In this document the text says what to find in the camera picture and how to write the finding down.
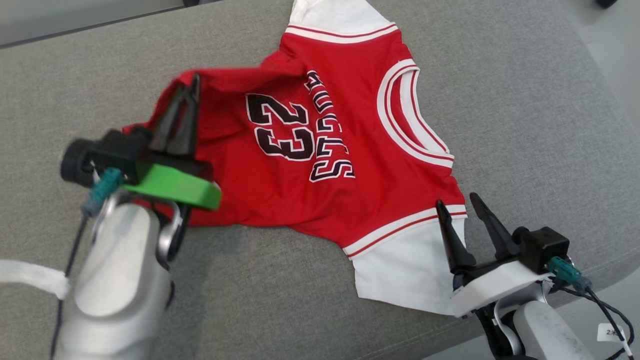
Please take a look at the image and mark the red number 23 basketball jersey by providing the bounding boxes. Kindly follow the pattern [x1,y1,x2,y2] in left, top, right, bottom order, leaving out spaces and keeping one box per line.
[122,0,469,317]

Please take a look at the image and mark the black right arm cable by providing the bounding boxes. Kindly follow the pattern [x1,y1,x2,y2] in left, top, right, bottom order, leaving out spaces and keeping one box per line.
[550,280,636,360]

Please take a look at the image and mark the white cable label tag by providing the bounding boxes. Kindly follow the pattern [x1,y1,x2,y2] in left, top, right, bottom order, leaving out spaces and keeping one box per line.
[597,323,626,344]

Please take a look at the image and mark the teal camera connector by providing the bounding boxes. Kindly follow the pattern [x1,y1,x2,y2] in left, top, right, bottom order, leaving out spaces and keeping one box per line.
[81,167,124,217]
[547,256,594,294]

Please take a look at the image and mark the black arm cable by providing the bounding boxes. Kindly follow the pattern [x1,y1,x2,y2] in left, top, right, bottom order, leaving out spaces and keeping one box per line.
[49,212,97,360]
[550,280,636,360]

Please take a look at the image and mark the teal left camera connector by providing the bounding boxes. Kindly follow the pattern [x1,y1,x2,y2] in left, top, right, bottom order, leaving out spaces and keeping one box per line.
[81,167,124,217]

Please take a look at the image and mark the teal right camera connector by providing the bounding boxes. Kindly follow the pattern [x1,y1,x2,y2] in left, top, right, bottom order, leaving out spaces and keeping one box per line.
[547,256,594,294]

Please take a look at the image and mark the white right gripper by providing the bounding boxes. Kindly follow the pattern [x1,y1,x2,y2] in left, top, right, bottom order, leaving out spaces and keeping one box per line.
[436,192,552,319]

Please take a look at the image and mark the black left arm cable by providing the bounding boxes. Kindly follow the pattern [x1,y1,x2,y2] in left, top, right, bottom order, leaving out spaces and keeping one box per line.
[49,212,97,360]

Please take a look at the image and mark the white strap on left arm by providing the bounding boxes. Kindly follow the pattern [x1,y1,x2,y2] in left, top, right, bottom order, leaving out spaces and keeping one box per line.
[0,259,71,301]

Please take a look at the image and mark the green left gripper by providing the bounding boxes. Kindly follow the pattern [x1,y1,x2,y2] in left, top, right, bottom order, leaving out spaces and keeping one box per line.
[122,73,222,211]

